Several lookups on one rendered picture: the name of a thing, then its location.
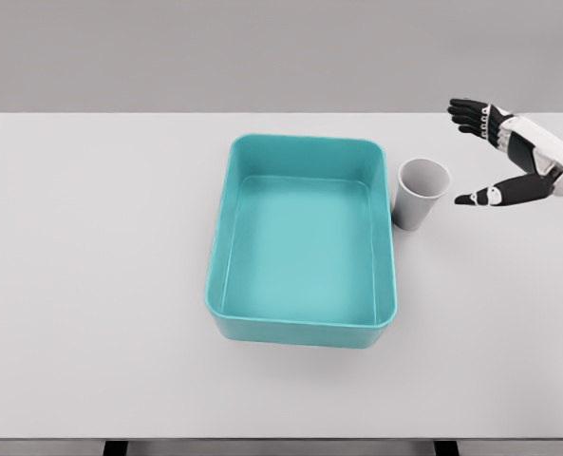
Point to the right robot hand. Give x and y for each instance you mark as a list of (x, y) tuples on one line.
[(523, 147)]

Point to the white paper cup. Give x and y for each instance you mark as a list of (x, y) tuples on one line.
[(416, 199)]

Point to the teal plastic basket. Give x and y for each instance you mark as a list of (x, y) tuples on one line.
[(300, 237)]

